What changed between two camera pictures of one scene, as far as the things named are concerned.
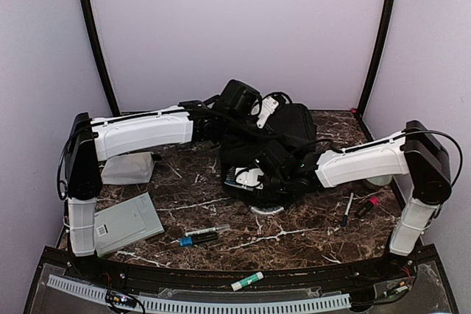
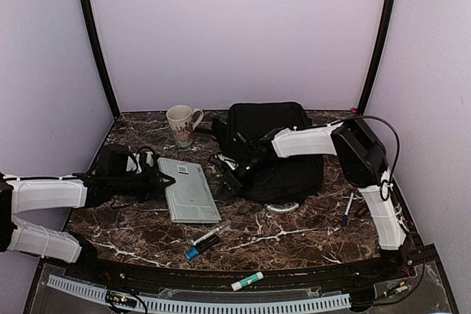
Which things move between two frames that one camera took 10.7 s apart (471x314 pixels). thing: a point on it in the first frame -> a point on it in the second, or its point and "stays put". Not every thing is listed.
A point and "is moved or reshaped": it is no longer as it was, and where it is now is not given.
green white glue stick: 238,284 stays put
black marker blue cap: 188,241 -> 194,251
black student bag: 265,167 is moved or reshaped
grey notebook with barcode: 127,223 -> 190,197
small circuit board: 114,296 stays put
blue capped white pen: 346,213 stays put
